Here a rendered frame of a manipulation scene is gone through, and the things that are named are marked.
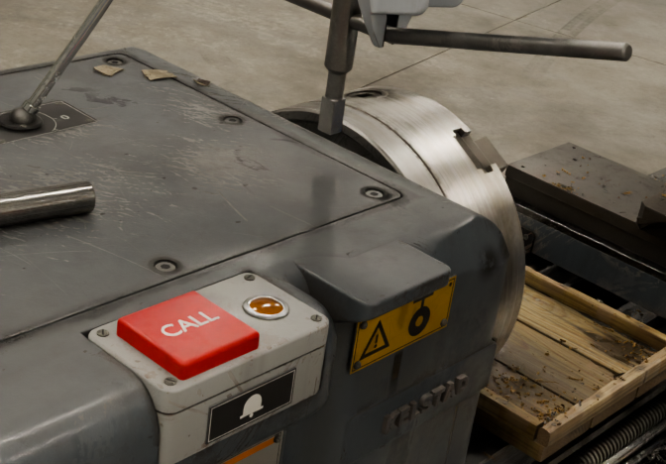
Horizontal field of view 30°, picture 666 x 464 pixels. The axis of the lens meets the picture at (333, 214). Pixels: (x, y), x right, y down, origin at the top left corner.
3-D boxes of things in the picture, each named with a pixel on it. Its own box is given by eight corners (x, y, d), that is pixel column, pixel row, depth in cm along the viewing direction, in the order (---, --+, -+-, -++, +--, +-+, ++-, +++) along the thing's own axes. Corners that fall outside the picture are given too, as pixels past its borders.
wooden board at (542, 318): (542, 464, 132) (550, 433, 130) (301, 317, 153) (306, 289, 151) (678, 372, 153) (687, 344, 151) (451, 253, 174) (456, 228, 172)
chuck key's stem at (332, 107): (309, 129, 98) (328, -13, 92) (328, 123, 99) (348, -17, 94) (330, 139, 96) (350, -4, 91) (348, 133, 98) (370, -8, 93)
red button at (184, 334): (180, 395, 69) (183, 364, 68) (113, 346, 72) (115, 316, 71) (258, 360, 73) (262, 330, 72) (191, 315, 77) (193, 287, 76)
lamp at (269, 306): (265, 327, 76) (266, 316, 75) (241, 312, 77) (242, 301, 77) (288, 317, 77) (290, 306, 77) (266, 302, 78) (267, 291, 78)
